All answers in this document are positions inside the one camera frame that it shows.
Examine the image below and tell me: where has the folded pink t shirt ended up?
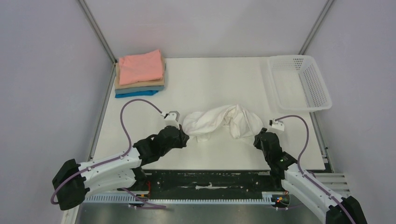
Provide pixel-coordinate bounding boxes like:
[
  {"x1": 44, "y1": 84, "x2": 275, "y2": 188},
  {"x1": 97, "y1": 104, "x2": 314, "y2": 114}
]
[{"x1": 118, "y1": 49, "x2": 164, "y2": 85}]

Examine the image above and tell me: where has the aluminium frame post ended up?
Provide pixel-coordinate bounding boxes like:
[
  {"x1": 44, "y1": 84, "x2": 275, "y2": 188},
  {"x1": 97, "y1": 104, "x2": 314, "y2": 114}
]
[
  {"x1": 298, "y1": 0, "x2": 335, "y2": 55},
  {"x1": 76, "y1": 0, "x2": 117, "y2": 64}
]

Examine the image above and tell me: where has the left aluminium frame post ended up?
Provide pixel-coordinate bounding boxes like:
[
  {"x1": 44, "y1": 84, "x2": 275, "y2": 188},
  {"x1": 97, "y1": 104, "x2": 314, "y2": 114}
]
[{"x1": 76, "y1": 0, "x2": 117, "y2": 64}]

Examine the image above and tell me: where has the folded beige t shirt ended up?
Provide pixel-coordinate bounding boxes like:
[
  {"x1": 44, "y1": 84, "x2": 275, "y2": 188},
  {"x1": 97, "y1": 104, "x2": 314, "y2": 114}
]
[{"x1": 114, "y1": 58, "x2": 165, "y2": 90}]

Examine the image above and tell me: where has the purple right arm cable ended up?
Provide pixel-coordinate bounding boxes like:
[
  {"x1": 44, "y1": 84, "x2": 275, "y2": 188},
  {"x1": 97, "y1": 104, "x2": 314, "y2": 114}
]
[{"x1": 274, "y1": 115, "x2": 358, "y2": 224}]

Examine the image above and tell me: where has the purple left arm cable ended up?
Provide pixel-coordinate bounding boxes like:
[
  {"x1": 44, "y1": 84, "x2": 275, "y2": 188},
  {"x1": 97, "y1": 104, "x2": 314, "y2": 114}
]
[{"x1": 50, "y1": 98, "x2": 168, "y2": 210}]

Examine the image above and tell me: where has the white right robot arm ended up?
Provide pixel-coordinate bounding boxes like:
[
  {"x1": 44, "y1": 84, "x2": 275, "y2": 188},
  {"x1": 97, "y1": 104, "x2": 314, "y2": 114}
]
[{"x1": 254, "y1": 128, "x2": 367, "y2": 224}]

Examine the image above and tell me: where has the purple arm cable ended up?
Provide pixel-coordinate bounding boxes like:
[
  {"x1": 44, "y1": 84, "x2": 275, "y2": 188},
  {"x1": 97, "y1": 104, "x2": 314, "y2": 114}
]
[
  {"x1": 50, "y1": 98, "x2": 168, "y2": 210},
  {"x1": 274, "y1": 115, "x2": 358, "y2": 224}
]

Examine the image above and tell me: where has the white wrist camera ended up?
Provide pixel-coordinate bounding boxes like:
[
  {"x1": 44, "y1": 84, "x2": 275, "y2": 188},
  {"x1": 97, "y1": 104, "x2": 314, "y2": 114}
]
[
  {"x1": 161, "y1": 111, "x2": 180, "y2": 128},
  {"x1": 269, "y1": 119, "x2": 285, "y2": 132}
]

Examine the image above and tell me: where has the folded grey-blue t shirt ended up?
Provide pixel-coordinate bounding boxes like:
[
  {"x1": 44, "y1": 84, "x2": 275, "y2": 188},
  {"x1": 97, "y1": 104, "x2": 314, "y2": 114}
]
[{"x1": 115, "y1": 85, "x2": 165, "y2": 94}]

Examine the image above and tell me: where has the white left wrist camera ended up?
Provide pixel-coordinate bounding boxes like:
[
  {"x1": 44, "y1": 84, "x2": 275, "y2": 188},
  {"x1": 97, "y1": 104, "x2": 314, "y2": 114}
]
[{"x1": 161, "y1": 111, "x2": 180, "y2": 128}]

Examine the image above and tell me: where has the white slotted cable duct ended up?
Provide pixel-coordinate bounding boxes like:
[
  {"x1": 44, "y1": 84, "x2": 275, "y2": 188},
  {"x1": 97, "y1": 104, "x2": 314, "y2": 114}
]
[{"x1": 83, "y1": 193, "x2": 275, "y2": 205}]

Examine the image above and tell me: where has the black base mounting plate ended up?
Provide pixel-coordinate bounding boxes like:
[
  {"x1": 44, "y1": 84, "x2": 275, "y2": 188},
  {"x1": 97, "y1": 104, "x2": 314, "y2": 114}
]
[{"x1": 128, "y1": 169, "x2": 286, "y2": 200}]

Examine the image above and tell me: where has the white t shirt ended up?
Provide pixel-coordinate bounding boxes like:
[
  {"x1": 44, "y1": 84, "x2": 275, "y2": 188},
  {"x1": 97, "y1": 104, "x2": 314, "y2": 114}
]
[{"x1": 182, "y1": 105, "x2": 264, "y2": 142}]

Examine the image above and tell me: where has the white perforated plastic basket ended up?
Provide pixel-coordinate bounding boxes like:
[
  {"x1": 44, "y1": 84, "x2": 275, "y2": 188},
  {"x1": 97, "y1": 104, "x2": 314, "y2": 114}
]
[{"x1": 268, "y1": 55, "x2": 332, "y2": 113}]

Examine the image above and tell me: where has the right aluminium frame post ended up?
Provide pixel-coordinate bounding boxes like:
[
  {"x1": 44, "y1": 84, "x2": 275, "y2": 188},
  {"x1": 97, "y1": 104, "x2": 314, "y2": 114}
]
[{"x1": 298, "y1": 0, "x2": 335, "y2": 55}]

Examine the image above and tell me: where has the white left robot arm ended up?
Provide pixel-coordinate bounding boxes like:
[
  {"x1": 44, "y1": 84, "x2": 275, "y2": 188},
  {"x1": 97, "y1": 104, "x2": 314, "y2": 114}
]
[{"x1": 51, "y1": 126, "x2": 190, "y2": 210}]

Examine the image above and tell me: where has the folded bright blue t shirt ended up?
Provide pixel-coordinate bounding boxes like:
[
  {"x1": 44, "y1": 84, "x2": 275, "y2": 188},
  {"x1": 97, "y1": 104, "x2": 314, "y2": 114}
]
[{"x1": 115, "y1": 90, "x2": 159, "y2": 98}]

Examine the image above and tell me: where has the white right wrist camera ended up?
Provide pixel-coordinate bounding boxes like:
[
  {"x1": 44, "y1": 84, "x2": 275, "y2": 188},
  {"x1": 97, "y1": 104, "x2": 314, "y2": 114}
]
[{"x1": 269, "y1": 119, "x2": 285, "y2": 132}]

